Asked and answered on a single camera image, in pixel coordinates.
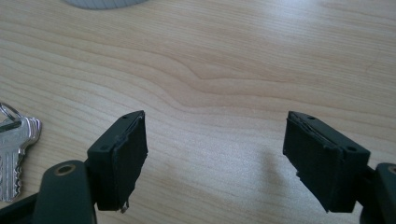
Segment silver key ring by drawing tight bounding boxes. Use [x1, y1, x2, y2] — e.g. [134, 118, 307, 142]
[0, 102, 23, 123]

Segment white ribbed container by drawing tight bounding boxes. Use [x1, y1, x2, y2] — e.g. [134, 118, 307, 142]
[63, 0, 149, 10]

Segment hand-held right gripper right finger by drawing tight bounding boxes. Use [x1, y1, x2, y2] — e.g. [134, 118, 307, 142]
[282, 110, 372, 214]

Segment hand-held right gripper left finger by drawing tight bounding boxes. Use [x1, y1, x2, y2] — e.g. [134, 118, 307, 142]
[86, 109, 149, 215]

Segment silver keys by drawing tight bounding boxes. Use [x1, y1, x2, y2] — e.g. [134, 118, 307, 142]
[0, 116, 43, 203]

